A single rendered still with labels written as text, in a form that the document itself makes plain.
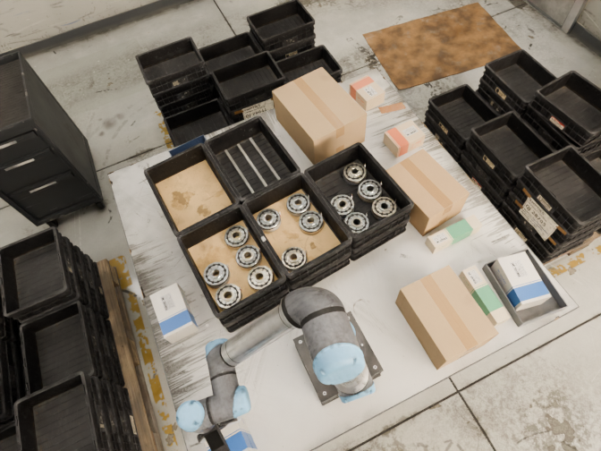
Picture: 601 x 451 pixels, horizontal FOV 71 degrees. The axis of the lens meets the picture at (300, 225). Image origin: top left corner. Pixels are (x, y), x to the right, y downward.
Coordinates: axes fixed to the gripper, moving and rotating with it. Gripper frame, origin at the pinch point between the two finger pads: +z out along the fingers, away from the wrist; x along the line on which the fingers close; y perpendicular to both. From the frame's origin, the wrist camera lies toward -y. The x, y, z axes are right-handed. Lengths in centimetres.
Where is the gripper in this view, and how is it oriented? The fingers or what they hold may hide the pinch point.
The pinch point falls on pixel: (222, 431)
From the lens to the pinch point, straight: 159.4
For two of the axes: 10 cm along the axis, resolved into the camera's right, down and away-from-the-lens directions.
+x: -8.8, 4.4, -1.8
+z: 0.7, 4.9, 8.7
